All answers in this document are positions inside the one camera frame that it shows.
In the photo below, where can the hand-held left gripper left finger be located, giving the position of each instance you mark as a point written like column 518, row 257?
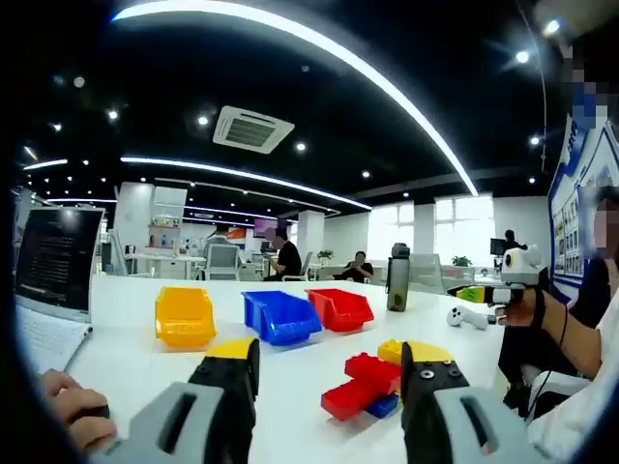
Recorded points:
column 227, row 386

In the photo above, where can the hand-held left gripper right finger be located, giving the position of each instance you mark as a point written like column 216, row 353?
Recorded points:
column 435, row 386

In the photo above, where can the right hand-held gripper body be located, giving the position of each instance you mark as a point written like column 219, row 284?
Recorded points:
column 524, row 266

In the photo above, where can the large blue toy block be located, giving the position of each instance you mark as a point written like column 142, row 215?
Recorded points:
column 383, row 406

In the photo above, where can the yellow toy block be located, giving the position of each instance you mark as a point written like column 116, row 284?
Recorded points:
column 389, row 352

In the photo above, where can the yellow plastic bin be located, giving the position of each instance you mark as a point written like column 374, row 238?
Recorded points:
column 184, row 316

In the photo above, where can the blue plastic bin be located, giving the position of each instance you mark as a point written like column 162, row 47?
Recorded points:
column 280, row 316

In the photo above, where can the red plastic bin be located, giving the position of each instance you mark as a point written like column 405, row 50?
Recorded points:
column 341, row 309

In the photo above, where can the person's right hand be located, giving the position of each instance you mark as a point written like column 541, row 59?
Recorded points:
column 524, row 309

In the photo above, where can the white game controller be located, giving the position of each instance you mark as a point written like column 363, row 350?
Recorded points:
column 466, row 317

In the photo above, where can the black computer monitor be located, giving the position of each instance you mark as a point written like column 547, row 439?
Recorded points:
column 497, row 246

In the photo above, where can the grey water bottle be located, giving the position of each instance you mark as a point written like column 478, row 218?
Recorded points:
column 398, row 285

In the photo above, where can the white chair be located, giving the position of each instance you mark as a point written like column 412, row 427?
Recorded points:
column 556, row 384

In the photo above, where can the grey office chair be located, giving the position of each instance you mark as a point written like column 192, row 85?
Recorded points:
column 222, row 263

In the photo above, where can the black computer mouse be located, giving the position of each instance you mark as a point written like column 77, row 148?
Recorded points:
column 97, row 413

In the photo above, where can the person's white shirt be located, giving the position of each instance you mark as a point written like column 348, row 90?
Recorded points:
column 580, row 415

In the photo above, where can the small green plant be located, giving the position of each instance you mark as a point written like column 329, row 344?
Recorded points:
column 325, row 254

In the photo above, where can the short ceiling light strip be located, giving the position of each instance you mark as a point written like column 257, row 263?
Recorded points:
column 242, row 174

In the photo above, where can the white laptop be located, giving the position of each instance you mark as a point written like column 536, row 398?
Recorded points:
column 53, row 261

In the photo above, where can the ceiling air conditioner unit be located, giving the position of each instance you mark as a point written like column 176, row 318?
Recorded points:
column 254, row 129

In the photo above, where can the long curved ceiling light strip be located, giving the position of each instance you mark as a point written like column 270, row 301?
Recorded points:
column 338, row 48

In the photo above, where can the blue white wall poster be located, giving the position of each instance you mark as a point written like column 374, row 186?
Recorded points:
column 568, row 232

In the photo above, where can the purple wall screen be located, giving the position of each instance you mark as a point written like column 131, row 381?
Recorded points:
column 265, row 227

